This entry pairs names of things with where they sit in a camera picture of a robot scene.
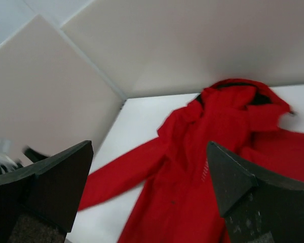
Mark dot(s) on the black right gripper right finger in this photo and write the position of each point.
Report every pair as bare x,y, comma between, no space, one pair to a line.
258,205

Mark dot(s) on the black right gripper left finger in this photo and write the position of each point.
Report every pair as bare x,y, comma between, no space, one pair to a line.
39,202

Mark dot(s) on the red hooded jacket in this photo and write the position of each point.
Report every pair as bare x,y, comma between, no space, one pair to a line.
177,202

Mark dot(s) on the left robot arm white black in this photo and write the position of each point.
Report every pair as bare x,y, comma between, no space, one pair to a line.
8,165

